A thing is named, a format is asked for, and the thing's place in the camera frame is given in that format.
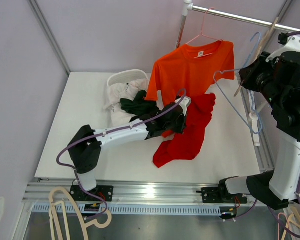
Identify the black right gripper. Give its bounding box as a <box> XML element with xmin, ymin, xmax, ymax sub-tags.
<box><xmin>241</xmin><ymin>52</ymin><xmax>287</xmax><ymax>109</ymax></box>

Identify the beige wooden hanger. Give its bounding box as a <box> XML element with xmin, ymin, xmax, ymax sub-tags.
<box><xmin>233</xmin><ymin>17</ymin><xmax>281</xmax><ymax>97</ymax></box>

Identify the red t shirt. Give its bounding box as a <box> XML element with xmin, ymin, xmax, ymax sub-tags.
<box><xmin>153</xmin><ymin>93</ymin><xmax>216</xmax><ymax>168</ymax></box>

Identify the black t shirt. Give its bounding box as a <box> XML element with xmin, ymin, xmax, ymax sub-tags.
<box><xmin>130</xmin><ymin>107</ymin><xmax>161</xmax><ymax>122</ymax></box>

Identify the blue wire hanger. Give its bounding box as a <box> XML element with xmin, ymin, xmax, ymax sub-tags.
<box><xmin>213</xmin><ymin>68</ymin><xmax>258</xmax><ymax>135</ymax></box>

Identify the green and grey t shirt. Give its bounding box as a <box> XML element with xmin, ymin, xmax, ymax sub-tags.
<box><xmin>104</xmin><ymin>79</ymin><xmax>158</xmax><ymax>127</ymax></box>

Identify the orange t shirt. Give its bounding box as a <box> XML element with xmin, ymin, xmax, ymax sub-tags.
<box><xmin>145</xmin><ymin>40</ymin><xmax>235</xmax><ymax>106</ymax></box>

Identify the pink wire hanger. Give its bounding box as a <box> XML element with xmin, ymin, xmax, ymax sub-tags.
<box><xmin>185</xmin><ymin>7</ymin><xmax>223</xmax><ymax>60</ymax></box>

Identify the light blue plastic hanger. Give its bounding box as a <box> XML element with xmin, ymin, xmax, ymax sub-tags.
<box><xmin>239</xmin><ymin>32</ymin><xmax>265</xmax><ymax>135</ymax></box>

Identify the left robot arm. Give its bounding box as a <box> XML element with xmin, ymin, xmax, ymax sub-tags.
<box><xmin>68</xmin><ymin>103</ymin><xmax>187</xmax><ymax>201</ymax></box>

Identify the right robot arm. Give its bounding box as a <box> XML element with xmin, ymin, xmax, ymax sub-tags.
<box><xmin>201</xmin><ymin>50</ymin><xmax>300</xmax><ymax>210</ymax></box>

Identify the white plastic laundry basket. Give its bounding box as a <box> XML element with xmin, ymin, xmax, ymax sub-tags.
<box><xmin>107</xmin><ymin>69</ymin><xmax>149</xmax><ymax>87</ymax></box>

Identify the silver clothes rack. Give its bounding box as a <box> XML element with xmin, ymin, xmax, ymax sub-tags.
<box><xmin>174</xmin><ymin>0</ymin><xmax>300</xmax><ymax>148</ymax></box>

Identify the pile of hangers bottom right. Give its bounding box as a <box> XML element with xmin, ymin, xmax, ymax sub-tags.
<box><xmin>277</xmin><ymin>206</ymin><xmax>300</xmax><ymax>240</ymax></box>

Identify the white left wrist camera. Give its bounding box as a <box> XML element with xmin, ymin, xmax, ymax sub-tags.
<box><xmin>178</xmin><ymin>96</ymin><xmax>192</xmax><ymax>115</ymax></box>

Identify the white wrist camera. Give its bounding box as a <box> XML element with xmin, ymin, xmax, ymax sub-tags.
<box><xmin>178</xmin><ymin>96</ymin><xmax>192</xmax><ymax>115</ymax></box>
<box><xmin>265</xmin><ymin>31</ymin><xmax>300</xmax><ymax>63</ymax></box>

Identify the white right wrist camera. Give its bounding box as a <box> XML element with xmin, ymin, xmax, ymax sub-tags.
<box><xmin>265</xmin><ymin>31</ymin><xmax>300</xmax><ymax>63</ymax></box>

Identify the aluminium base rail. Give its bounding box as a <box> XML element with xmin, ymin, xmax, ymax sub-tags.
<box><xmin>21</xmin><ymin>181</ymin><xmax>268</xmax><ymax>216</ymax></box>

